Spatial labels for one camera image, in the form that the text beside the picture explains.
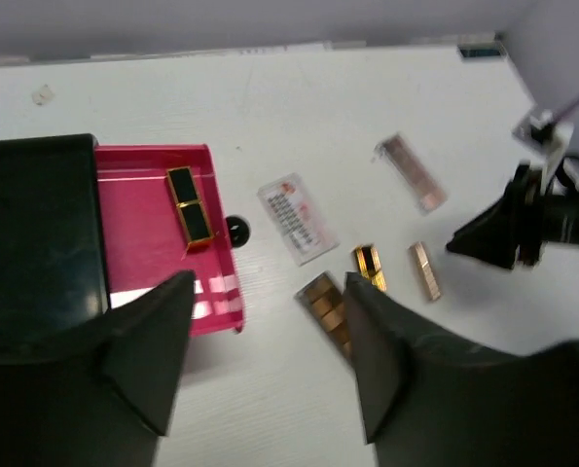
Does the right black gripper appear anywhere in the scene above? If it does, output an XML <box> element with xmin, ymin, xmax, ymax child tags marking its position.
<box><xmin>446</xmin><ymin>163</ymin><xmax>579</xmax><ymax>270</ymax></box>

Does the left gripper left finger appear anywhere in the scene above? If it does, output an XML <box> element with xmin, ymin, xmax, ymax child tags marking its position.
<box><xmin>0</xmin><ymin>270</ymin><xmax>196</xmax><ymax>466</ymax></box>

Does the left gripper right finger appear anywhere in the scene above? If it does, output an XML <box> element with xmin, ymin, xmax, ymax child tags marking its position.
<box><xmin>344</xmin><ymin>272</ymin><xmax>579</xmax><ymax>466</ymax></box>

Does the pink-brown eyeshadow palette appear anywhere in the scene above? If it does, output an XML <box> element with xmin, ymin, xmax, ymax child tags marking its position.
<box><xmin>375</xmin><ymin>132</ymin><xmax>448</xmax><ymax>214</ymax></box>

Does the rose gold lipstick tube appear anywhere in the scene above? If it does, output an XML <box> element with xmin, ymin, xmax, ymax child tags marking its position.
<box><xmin>409</xmin><ymin>241</ymin><xmax>442</xmax><ymax>302</ymax></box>

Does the brown eyeshadow palette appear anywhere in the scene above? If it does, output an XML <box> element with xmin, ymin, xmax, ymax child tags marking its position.
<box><xmin>295</xmin><ymin>271</ymin><xmax>351</xmax><ymax>364</ymax></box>

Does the black pink drawer organizer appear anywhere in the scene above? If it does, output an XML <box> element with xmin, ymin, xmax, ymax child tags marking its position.
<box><xmin>0</xmin><ymin>134</ymin><xmax>245</xmax><ymax>350</ymax></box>

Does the clear labelled makeup case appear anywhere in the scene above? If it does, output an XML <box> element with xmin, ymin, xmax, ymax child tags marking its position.
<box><xmin>257</xmin><ymin>173</ymin><xmax>339</xmax><ymax>266</ymax></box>

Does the blue label right corner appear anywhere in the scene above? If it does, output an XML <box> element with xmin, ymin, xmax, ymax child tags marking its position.
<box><xmin>457</xmin><ymin>41</ymin><xmax>507</xmax><ymax>60</ymax></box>

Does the small tape scrap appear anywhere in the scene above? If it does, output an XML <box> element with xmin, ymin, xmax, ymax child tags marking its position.
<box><xmin>31</xmin><ymin>85</ymin><xmax>54</xmax><ymax>106</ymax></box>

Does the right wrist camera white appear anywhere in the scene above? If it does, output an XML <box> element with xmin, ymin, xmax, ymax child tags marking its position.
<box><xmin>512</xmin><ymin>107</ymin><xmax>574</xmax><ymax>182</ymax></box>

